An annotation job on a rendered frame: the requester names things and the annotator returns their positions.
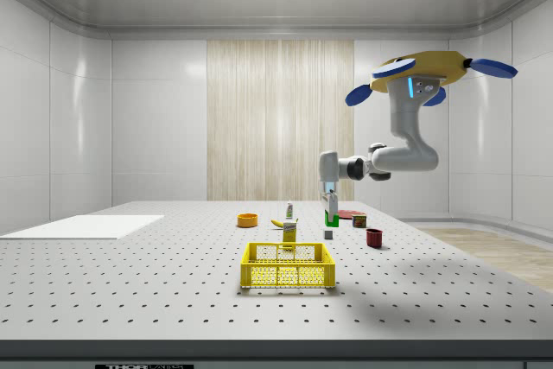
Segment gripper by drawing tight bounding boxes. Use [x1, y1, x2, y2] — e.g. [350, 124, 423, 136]
[321, 189, 340, 220]

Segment yellow and white carton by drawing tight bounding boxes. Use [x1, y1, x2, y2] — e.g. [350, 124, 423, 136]
[282, 221, 297, 252]

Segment red mug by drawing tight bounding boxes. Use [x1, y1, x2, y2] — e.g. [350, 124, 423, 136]
[365, 227, 385, 250]

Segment yellow basket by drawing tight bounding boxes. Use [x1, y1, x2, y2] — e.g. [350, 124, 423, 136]
[239, 241, 338, 291]

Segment drone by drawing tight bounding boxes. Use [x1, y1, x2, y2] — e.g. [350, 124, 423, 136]
[344, 50, 519, 108]

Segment white board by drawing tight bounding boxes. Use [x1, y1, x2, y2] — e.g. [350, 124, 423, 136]
[0, 213, 166, 240]

